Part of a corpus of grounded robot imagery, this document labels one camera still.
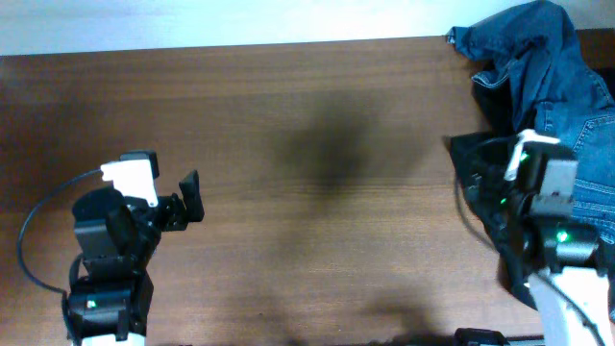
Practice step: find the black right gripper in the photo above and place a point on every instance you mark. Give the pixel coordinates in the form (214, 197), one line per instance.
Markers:
(494, 174)

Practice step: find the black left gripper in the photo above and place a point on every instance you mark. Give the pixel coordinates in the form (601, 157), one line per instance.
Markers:
(178, 216)

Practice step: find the black clothing pile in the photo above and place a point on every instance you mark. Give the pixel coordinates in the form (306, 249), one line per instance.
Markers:
(523, 194)

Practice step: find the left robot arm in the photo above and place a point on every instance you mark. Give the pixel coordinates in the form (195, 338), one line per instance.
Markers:
(110, 290)

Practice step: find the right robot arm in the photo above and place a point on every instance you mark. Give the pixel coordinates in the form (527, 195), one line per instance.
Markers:
(572, 306)

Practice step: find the blue denim jeans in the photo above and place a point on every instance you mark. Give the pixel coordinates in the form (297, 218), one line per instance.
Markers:
(537, 66)

